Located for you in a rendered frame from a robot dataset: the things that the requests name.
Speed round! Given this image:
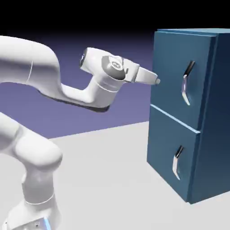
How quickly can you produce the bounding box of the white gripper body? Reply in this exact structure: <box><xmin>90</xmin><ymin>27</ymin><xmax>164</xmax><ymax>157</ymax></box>
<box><xmin>135</xmin><ymin>66</ymin><xmax>158</xmax><ymax>85</ymax></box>

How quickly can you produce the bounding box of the tall blue cabinet door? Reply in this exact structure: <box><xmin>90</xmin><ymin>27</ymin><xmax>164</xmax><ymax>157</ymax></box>
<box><xmin>150</xmin><ymin>31</ymin><xmax>218</xmax><ymax>131</ymax></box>

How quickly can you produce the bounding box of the blue painted cabinet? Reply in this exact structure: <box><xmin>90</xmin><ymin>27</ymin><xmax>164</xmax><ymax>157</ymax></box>
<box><xmin>146</xmin><ymin>28</ymin><xmax>230</xmax><ymax>205</ymax></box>

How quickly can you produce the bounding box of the short blue cabinet door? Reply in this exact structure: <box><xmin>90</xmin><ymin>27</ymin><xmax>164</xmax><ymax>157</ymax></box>
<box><xmin>146</xmin><ymin>104</ymin><xmax>201</xmax><ymax>203</ymax></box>

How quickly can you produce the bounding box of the long curved metal handle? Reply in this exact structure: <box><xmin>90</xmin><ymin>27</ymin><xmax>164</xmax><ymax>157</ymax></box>
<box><xmin>181</xmin><ymin>60</ymin><xmax>196</xmax><ymax>106</ymax></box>

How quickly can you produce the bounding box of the short curved metal handle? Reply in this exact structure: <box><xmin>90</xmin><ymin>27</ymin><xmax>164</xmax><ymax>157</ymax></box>
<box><xmin>172</xmin><ymin>145</ymin><xmax>184</xmax><ymax>181</ymax></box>

